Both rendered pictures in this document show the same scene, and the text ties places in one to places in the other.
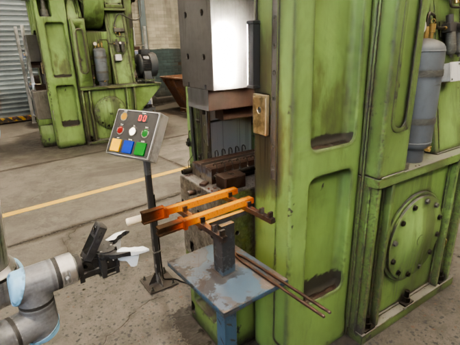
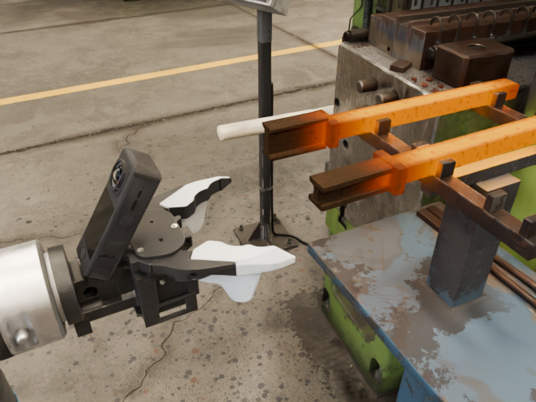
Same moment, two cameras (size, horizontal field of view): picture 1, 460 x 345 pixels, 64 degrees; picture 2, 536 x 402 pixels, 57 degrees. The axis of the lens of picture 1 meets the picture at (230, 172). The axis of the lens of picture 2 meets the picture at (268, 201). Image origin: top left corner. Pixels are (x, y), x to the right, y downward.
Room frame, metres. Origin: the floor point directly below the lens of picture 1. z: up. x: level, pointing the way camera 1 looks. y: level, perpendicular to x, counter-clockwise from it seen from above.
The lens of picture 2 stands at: (0.64, 0.21, 1.27)
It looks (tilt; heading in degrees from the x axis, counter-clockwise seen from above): 35 degrees down; 11
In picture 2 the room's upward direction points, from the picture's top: straight up
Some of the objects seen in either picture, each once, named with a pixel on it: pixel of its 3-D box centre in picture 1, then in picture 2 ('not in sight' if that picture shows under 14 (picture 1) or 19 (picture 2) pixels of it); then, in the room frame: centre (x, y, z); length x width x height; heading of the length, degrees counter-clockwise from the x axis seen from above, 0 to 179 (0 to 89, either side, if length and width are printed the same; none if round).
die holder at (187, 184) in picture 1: (244, 211); (465, 139); (1.83, -0.07, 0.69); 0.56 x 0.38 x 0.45; 123
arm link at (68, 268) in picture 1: (67, 270); (32, 297); (0.90, 0.47, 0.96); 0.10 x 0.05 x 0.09; 37
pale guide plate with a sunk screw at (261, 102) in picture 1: (261, 114); not in sight; (1.56, -0.14, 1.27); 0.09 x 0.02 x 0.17; 33
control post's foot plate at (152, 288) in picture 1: (158, 276); (265, 229); (2.18, 0.52, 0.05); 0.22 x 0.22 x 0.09; 33
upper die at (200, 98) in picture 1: (234, 94); not in sight; (1.87, -0.03, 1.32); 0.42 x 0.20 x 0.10; 123
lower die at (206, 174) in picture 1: (235, 163); (471, 25); (1.87, -0.03, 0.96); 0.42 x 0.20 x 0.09; 123
